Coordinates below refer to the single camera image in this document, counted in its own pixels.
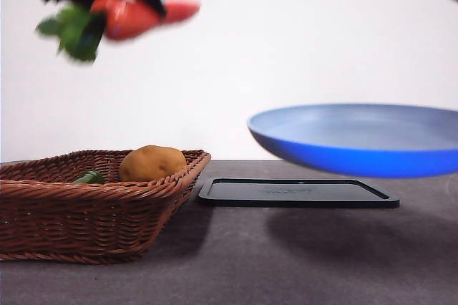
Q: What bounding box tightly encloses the orange carrot with green leaves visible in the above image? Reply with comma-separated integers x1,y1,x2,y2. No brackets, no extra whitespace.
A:
35,0,201,64

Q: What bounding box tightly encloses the blue round plate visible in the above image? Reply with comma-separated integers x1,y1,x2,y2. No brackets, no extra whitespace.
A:
246,103,458,179

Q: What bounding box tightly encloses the yellow-brown potato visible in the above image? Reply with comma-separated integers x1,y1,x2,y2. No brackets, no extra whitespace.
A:
119,145,187,183

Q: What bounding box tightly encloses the green vegetable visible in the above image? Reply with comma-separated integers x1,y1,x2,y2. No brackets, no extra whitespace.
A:
72,170,105,185

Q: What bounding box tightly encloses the brown wicker basket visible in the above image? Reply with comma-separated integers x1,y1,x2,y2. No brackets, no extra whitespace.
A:
0,149,211,266

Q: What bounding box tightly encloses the black flat tray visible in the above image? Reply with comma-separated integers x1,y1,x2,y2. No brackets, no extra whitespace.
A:
198,178,401,209

